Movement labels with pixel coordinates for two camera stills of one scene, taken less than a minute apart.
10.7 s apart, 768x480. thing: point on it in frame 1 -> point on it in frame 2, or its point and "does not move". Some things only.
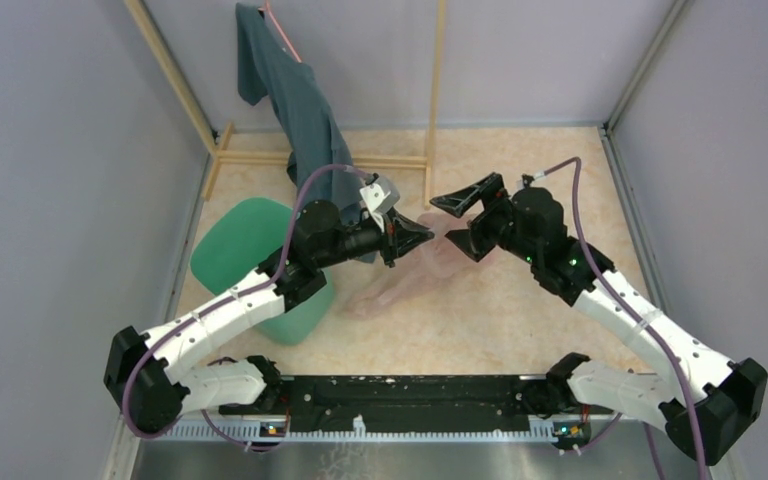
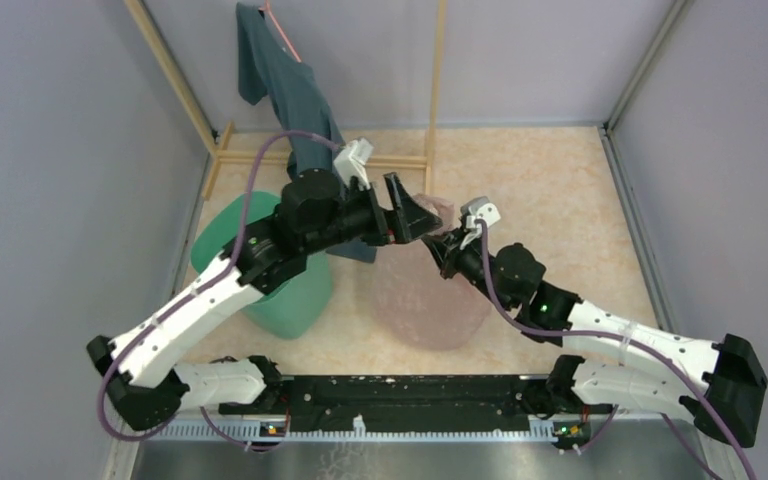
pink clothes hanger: [268, 9] does not move
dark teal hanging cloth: [318, 158] does not move
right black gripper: [473, 241] -> [446, 250]
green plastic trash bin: [236, 235] does not move
